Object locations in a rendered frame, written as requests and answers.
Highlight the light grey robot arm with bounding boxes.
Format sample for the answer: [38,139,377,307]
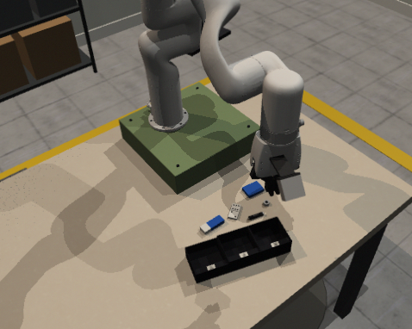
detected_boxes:
[138,0,306,202]

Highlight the black three-compartment bin rack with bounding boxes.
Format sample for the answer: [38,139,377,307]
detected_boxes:
[185,217,292,283]

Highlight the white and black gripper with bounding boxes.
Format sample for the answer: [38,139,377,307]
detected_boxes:
[249,130,302,196]

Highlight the blue and white eraser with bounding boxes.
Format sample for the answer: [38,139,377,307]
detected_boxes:
[200,215,225,235]

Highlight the white domino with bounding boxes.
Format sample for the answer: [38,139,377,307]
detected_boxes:
[228,203,241,220]

